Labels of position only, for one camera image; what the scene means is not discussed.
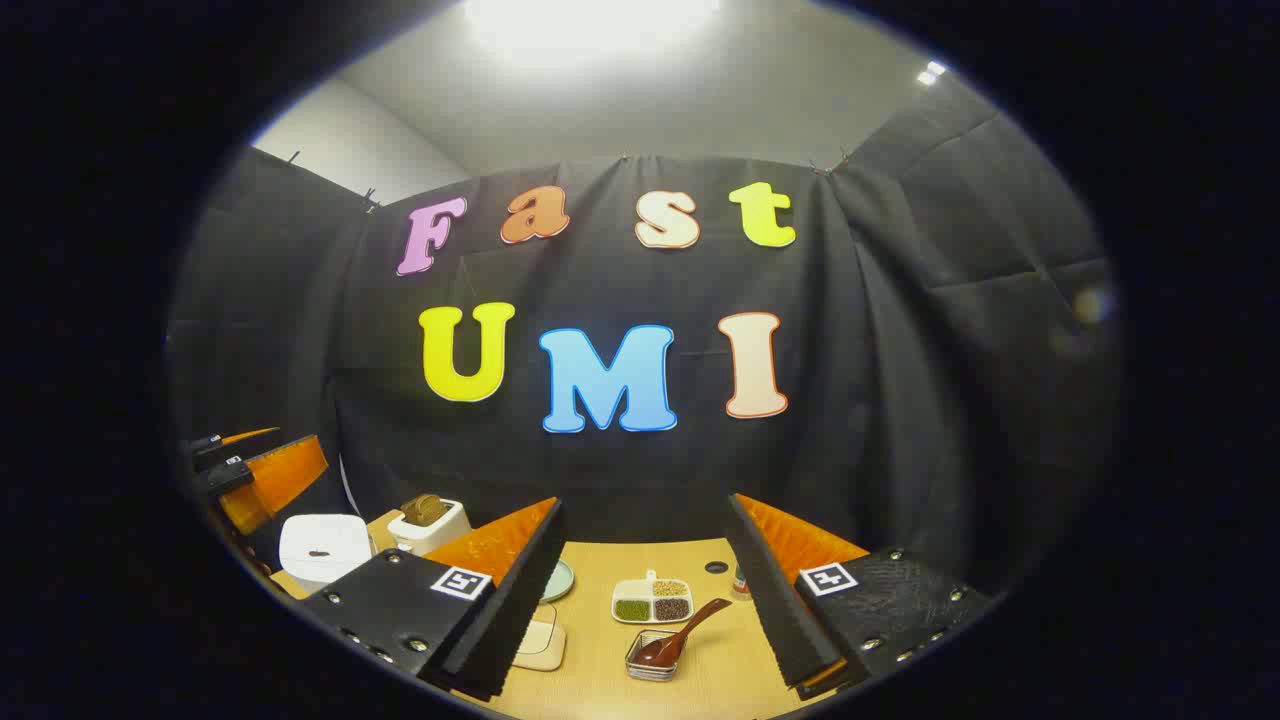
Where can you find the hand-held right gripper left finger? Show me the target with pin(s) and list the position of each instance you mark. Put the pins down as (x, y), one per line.
(520, 590)

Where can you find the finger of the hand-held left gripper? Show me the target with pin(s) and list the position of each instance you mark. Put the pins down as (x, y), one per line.
(280, 480)
(250, 437)

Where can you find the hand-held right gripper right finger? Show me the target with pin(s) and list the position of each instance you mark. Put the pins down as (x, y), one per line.
(770, 590)

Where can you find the clear plastic rice container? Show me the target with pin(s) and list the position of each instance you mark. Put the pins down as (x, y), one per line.
(542, 645)

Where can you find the white rice cooker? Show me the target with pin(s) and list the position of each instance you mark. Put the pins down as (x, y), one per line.
(322, 545)

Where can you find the dark wooden spoon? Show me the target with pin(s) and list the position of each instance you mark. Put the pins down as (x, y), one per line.
(692, 624)

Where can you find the clear water bottle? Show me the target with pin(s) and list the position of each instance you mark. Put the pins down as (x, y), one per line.
(741, 582)

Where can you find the pale green plate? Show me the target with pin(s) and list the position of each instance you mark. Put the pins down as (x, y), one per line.
(560, 582)

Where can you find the white toaster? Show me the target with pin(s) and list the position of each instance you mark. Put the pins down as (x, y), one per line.
(440, 532)

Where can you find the white divided grain dish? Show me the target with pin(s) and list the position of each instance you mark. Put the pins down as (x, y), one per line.
(652, 598)

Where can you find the brown bread slice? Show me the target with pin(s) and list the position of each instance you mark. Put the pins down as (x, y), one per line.
(424, 510)

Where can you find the black backdrop cloth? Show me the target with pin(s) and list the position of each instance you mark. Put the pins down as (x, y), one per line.
(620, 470)

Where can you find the large ceiling light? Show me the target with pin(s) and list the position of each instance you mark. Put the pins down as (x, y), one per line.
(590, 25)

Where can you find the small ceiling spotlight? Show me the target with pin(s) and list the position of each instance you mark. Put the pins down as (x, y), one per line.
(931, 72)

